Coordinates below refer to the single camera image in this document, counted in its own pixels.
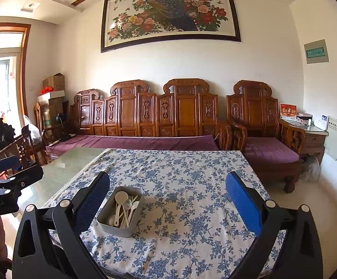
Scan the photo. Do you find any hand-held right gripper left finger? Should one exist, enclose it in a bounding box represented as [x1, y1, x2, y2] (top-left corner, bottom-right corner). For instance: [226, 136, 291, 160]
[11, 171, 111, 279]

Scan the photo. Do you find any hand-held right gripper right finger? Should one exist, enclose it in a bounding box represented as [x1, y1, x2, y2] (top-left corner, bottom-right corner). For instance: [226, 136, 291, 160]
[225, 171, 324, 279]

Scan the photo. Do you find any rectangular metal tray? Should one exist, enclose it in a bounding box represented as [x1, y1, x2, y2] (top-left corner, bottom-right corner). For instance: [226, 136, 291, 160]
[97, 186, 145, 238]

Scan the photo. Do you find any large white plastic spoon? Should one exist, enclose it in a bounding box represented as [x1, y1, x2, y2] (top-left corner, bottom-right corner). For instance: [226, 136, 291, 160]
[115, 191, 126, 227]

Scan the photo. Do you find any wooden chopstick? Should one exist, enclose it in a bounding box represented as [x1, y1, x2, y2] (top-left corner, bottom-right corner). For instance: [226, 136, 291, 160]
[121, 195, 140, 228]

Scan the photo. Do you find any carved wooden dining chair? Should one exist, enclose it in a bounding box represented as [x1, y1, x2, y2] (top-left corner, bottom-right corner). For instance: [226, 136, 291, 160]
[0, 125, 48, 175]

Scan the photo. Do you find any clear plastic bag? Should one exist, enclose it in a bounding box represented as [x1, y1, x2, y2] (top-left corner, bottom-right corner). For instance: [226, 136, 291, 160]
[21, 116, 43, 146]

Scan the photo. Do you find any wooden chair with tall back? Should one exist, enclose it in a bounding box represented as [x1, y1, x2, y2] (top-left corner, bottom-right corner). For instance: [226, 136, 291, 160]
[34, 103, 64, 141]

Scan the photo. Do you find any blue floral white tablecloth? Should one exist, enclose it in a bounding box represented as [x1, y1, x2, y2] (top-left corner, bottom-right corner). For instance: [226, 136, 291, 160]
[48, 148, 287, 279]

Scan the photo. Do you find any purple armchair cushion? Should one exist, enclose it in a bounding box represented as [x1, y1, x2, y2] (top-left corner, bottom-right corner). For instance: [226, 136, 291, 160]
[244, 136, 300, 163]

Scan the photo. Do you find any black desk lamp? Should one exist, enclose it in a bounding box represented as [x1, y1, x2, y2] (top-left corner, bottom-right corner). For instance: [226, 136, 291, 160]
[54, 113, 66, 136]

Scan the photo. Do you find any purple sofa cushion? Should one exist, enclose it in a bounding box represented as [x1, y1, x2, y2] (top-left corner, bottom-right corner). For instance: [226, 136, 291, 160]
[46, 134, 220, 156]

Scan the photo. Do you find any large tall cardboard box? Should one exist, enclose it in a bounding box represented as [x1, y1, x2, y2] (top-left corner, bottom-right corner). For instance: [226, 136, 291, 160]
[40, 97, 69, 140]

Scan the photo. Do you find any flat white box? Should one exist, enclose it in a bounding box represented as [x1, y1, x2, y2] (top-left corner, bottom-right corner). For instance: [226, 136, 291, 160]
[37, 90, 66, 105]

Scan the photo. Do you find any long carved wooden sofa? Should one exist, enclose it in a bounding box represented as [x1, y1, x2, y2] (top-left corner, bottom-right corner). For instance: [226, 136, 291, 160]
[45, 78, 233, 166]

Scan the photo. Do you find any wooden side table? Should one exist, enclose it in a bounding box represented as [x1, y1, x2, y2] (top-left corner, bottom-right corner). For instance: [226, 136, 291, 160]
[279, 118, 329, 163]

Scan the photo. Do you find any carved wooden armchair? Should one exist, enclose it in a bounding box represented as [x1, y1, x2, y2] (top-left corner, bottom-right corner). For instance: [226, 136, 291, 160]
[226, 80, 306, 194]

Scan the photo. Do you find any brown cardboard box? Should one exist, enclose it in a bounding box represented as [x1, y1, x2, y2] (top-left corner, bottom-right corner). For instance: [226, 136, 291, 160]
[42, 73, 65, 93]

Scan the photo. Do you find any red desk calendar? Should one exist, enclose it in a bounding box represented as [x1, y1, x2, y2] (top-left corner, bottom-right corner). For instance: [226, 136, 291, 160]
[280, 103, 298, 121]

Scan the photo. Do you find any white electrical panel box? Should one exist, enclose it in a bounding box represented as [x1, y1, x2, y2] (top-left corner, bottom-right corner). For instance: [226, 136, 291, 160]
[323, 116, 337, 162]

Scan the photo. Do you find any square ceiling fixture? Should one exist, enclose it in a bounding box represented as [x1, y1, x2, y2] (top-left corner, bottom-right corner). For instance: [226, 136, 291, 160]
[21, 1, 41, 13]

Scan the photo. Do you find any framed peacock flower painting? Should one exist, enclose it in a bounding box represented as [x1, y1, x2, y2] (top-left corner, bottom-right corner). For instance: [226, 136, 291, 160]
[100, 0, 242, 53]

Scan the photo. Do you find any wooden door frame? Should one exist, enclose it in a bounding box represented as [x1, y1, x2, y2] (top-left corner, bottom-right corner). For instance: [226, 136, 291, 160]
[0, 23, 32, 120]

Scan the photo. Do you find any wall box with green window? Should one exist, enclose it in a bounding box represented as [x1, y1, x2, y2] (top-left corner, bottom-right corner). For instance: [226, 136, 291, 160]
[304, 39, 330, 64]

